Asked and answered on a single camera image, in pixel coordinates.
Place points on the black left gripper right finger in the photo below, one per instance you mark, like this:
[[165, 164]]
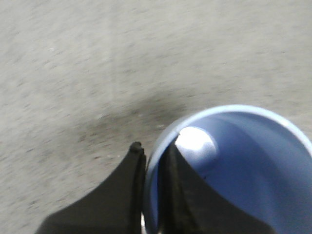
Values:
[[187, 205]]

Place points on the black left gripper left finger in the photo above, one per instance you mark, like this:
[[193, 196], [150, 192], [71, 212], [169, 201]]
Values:
[[113, 207]]

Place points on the blue plastic cup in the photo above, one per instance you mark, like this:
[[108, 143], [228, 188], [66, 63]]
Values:
[[256, 159]]

